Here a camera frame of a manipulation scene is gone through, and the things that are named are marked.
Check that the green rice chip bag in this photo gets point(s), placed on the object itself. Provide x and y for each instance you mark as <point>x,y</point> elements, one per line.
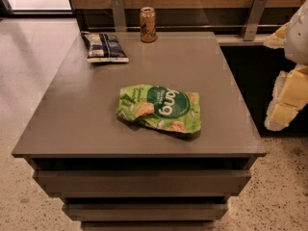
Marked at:
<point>160,108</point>

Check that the blue white snack bag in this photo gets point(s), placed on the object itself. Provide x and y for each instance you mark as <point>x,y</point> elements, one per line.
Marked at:
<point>103,48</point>

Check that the right metal bracket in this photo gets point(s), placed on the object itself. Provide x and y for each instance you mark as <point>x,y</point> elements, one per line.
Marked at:
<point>254,16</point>

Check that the orange soda can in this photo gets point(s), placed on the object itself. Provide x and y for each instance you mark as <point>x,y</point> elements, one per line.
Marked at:
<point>148,24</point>

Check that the left metal bracket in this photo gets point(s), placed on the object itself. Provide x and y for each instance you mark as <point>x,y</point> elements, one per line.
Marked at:
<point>119,15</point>

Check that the wooden wall counter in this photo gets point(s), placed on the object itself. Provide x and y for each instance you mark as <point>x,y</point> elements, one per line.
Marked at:
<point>225,18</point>

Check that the grey drawer cabinet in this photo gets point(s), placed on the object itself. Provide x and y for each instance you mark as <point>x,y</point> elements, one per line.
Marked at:
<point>112,175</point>

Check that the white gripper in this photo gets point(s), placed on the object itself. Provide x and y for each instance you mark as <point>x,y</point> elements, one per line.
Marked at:
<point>297,38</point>

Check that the metal bracket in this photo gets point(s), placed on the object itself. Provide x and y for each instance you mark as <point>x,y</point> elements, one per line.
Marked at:
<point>254,16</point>
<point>119,15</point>

